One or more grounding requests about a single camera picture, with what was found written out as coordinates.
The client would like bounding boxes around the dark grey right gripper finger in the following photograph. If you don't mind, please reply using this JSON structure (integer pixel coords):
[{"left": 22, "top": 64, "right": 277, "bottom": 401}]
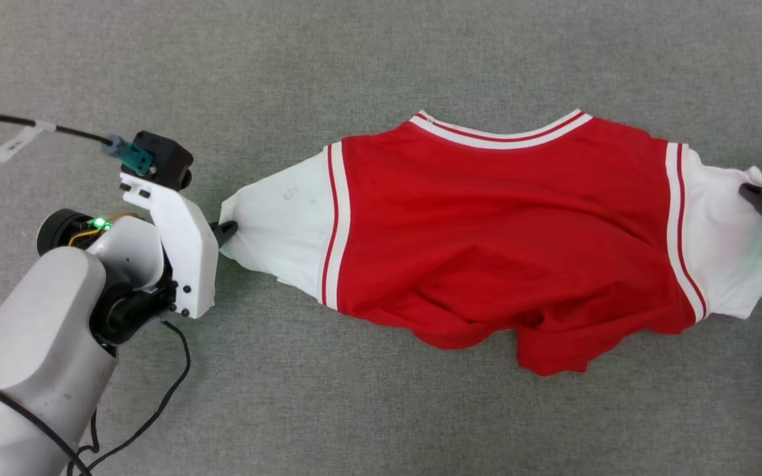
[{"left": 740, "top": 183, "right": 762, "bottom": 223}]

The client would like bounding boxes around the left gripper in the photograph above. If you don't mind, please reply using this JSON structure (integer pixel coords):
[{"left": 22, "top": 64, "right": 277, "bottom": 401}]
[{"left": 36, "top": 208, "right": 240, "bottom": 346}]

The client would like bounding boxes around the red and white jersey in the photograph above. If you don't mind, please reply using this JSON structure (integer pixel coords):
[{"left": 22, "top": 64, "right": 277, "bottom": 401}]
[{"left": 219, "top": 108, "right": 762, "bottom": 377}]

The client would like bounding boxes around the teal camera cable connector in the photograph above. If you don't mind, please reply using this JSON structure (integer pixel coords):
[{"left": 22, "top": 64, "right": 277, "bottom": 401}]
[{"left": 102, "top": 134, "right": 155, "bottom": 177}]

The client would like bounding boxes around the thin black cable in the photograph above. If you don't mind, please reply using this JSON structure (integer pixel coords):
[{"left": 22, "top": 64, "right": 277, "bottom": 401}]
[
  {"left": 65, "top": 320, "right": 192, "bottom": 476},
  {"left": 0, "top": 370, "right": 93, "bottom": 476}
]

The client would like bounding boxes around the black cable with white label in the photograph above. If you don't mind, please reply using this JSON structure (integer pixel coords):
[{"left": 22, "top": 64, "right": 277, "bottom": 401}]
[{"left": 0, "top": 111, "right": 114, "bottom": 164}]

